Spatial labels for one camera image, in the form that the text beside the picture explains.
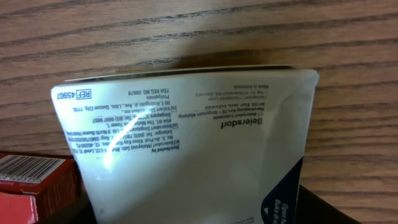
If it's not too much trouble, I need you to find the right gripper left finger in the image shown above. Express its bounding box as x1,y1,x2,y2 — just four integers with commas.
37,194,96,224

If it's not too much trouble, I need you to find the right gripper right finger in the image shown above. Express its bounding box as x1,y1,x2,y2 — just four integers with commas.
295,185,360,224

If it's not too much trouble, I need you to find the red orange medicine box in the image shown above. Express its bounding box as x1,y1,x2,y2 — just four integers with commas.
1,153,78,224

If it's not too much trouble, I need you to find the white medicine box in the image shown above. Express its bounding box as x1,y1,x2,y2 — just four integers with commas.
51,67,319,223

